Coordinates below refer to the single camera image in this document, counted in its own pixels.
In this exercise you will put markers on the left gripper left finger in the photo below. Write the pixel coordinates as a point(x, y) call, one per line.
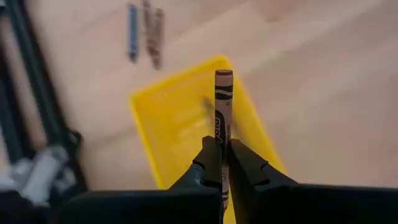
point(186, 205)

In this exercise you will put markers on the black aluminium table frame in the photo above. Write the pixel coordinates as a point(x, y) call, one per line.
point(35, 62)

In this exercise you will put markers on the yellow plastic basket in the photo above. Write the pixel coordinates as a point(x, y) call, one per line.
point(174, 124)

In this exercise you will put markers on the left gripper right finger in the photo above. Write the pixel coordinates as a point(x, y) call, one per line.
point(264, 202)

